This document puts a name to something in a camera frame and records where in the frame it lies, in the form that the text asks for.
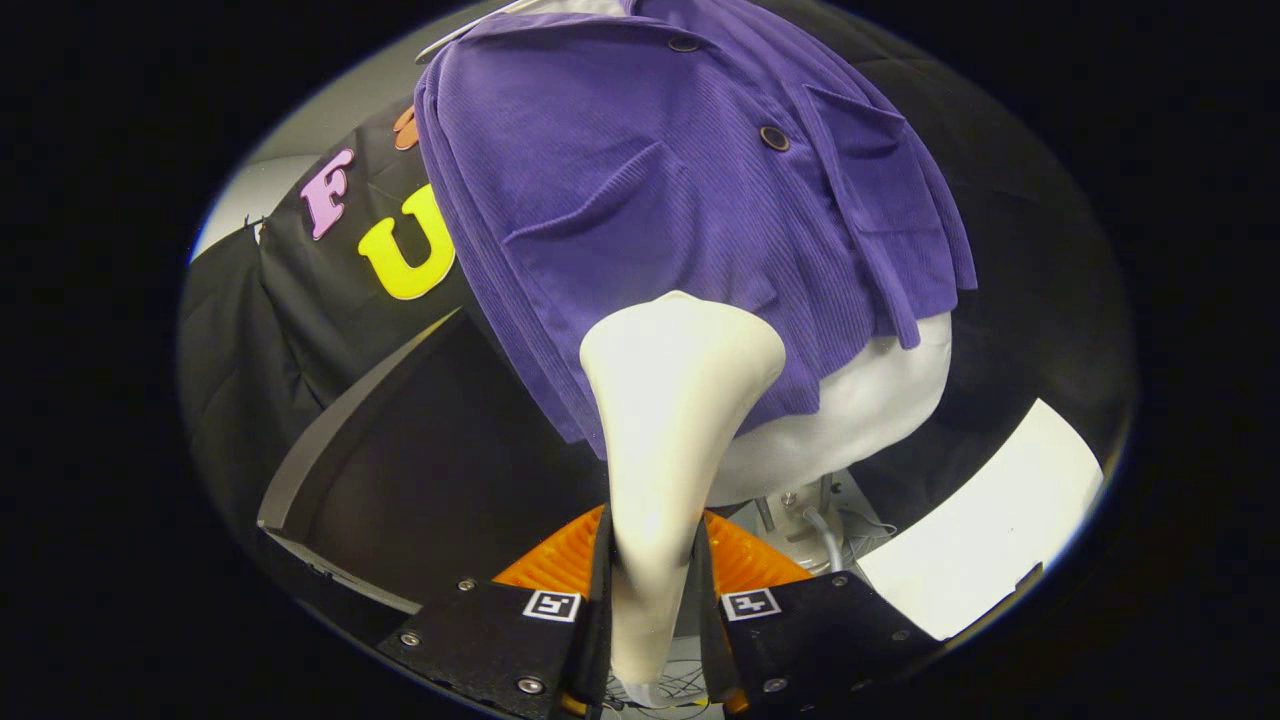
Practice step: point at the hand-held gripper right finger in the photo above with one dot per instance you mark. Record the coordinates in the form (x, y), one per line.
(708, 610)

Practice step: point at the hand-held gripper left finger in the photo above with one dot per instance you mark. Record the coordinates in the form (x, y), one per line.
(597, 610)

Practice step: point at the garment steamer base with pole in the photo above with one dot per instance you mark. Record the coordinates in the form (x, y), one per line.
(795, 530)

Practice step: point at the white garment steamer head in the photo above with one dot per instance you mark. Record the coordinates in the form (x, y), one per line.
(670, 400)

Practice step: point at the grey drawer cabinet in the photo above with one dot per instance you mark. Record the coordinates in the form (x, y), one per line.
(450, 470)

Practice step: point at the white mannequin torso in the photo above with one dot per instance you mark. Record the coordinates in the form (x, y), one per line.
(860, 420)

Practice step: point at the white flat panel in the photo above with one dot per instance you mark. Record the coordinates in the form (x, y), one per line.
(990, 530)

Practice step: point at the black backdrop cloth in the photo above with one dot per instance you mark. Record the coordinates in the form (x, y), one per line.
(1020, 250)

